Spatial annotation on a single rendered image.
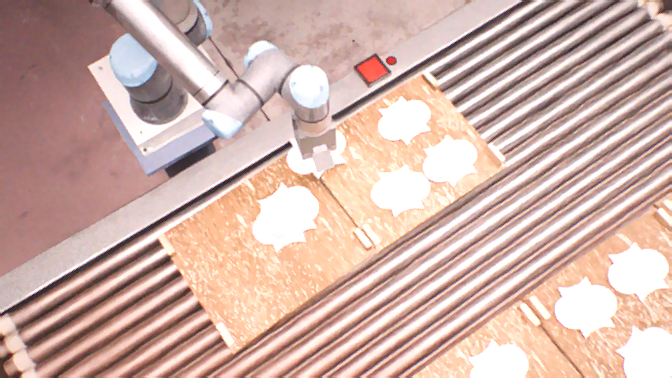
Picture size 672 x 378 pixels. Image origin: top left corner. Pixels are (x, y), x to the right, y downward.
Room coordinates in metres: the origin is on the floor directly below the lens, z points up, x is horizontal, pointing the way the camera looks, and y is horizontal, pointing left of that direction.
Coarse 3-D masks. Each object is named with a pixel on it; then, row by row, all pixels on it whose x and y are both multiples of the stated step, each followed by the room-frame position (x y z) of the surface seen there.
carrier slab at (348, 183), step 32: (384, 96) 0.95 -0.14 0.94; (416, 96) 0.94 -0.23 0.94; (352, 128) 0.85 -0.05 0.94; (448, 128) 0.84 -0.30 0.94; (352, 160) 0.76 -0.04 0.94; (384, 160) 0.75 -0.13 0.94; (416, 160) 0.75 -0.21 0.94; (480, 160) 0.74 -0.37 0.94; (352, 192) 0.67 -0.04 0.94; (448, 192) 0.65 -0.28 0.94; (384, 224) 0.58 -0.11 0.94; (416, 224) 0.57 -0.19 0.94
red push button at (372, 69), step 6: (372, 60) 1.07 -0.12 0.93; (360, 66) 1.05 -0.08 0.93; (366, 66) 1.05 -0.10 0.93; (372, 66) 1.05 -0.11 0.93; (378, 66) 1.05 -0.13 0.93; (366, 72) 1.03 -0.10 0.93; (372, 72) 1.03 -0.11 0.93; (378, 72) 1.03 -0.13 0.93; (384, 72) 1.03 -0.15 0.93; (366, 78) 1.01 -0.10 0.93; (372, 78) 1.01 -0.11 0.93
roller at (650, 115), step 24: (648, 120) 0.84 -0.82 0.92; (600, 144) 0.78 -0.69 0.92; (576, 168) 0.71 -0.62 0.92; (528, 192) 0.65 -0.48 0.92; (504, 216) 0.59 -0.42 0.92; (456, 240) 0.53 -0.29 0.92; (432, 264) 0.47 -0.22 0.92; (384, 288) 0.42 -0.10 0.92; (408, 288) 0.42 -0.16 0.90; (360, 312) 0.36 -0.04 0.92; (312, 336) 0.31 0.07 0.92; (336, 336) 0.31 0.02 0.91; (288, 360) 0.26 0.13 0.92
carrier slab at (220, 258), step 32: (256, 192) 0.68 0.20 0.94; (320, 192) 0.67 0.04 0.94; (192, 224) 0.60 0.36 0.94; (224, 224) 0.60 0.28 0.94; (320, 224) 0.58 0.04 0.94; (352, 224) 0.58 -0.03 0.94; (192, 256) 0.52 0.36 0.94; (224, 256) 0.51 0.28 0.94; (256, 256) 0.51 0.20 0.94; (288, 256) 0.51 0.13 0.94; (320, 256) 0.50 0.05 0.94; (352, 256) 0.50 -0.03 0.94; (192, 288) 0.44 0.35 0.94; (224, 288) 0.43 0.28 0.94; (256, 288) 0.43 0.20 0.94; (288, 288) 0.43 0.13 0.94; (320, 288) 0.42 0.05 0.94; (224, 320) 0.36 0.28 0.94; (256, 320) 0.35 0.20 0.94
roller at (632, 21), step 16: (656, 0) 1.22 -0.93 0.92; (640, 16) 1.17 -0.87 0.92; (608, 32) 1.12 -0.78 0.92; (624, 32) 1.13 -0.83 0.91; (576, 48) 1.08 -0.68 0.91; (592, 48) 1.08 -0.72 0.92; (560, 64) 1.03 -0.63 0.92; (576, 64) 1.03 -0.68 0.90; (528, 80) 0.98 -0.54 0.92; (544, 80) 0.98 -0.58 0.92; (512, 96) 0.93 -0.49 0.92; (480, 112) 0.89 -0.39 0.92; (496, 112) 0.89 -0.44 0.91; (176, 304) 0.41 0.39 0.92; (192, 304) 0.40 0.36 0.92; (160, 320) 0.37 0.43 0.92; (176, 320) 0.37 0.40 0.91; (128, 336) 0.34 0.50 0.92; (144, 336) 0.34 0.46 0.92; (112, 352) 0.30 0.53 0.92; (128, 352) 0.30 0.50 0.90; (80, 368) 0.27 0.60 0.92; (96, 368) 0.27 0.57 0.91
